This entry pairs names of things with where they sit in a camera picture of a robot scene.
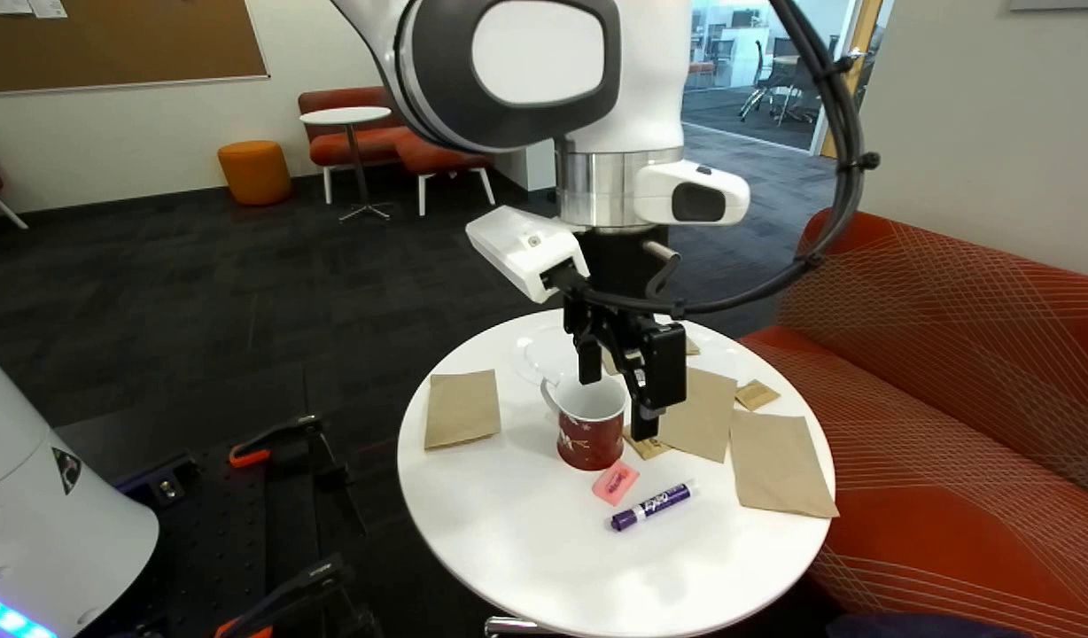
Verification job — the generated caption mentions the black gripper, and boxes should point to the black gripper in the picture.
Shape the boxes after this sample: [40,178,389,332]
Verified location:
[561,228,692,445]

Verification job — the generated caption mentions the blue Expo marker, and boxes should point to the blue Expo marker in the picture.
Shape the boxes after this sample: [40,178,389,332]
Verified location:
[604,478,698,537]

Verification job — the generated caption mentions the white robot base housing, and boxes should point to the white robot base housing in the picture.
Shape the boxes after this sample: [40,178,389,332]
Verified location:
[0,339,163,638]

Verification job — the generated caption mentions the red mug white inside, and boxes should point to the red mug white inside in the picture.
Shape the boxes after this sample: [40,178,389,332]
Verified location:
[540,374,629,475]

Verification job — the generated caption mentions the brown sugar packet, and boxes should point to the brown sugar packet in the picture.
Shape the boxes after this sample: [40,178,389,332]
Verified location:
[730,380,782,414]
[623,433,669,465]

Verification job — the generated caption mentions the pink sweetener packet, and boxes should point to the pink sweetener packet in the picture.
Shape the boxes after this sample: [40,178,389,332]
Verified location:
[587,459,642,510]

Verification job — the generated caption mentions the black office chair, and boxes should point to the black office chair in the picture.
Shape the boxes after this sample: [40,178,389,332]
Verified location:
[733,31,832,129]

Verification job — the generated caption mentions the orange patterned sofa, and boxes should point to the orange patterned sofa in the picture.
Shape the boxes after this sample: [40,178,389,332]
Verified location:
[737,211,1088,638]

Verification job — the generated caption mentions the orange lounge sofa white legs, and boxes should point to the orange lounge sofa white legs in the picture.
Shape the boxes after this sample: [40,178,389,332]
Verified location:
[293,82,499,224]

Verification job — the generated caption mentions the small round white table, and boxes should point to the small round white table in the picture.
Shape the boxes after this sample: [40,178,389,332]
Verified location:
[297,102,393,228]

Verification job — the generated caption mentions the orange round ottoman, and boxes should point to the orange round ottoman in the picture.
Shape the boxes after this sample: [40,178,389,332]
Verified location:
[215,137,293,213]

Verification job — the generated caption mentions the black robot cart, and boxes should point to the black robot cart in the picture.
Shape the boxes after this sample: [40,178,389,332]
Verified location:
[56,401,387,638]

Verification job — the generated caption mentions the small black device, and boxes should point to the small black device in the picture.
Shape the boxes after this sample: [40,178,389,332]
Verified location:
[113,459,204,515]

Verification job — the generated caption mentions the brown cork board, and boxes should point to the brown cork board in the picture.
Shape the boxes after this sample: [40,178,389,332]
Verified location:
[0,0,270,95]

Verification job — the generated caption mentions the white papers on board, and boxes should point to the white papers on board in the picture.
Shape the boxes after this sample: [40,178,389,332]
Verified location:
[0,0,72,23]

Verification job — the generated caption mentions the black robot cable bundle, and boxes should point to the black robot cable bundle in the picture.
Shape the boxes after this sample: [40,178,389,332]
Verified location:
[664,0,884,324]

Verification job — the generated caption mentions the black clamp orange handle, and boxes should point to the black clamp orange handle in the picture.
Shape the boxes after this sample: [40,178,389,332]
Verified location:
[209,556,362,638]
[222,411,332,475]

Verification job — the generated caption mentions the yellow door frame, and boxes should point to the yellow door frame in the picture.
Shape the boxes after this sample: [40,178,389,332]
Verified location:
[815,0,888,168]

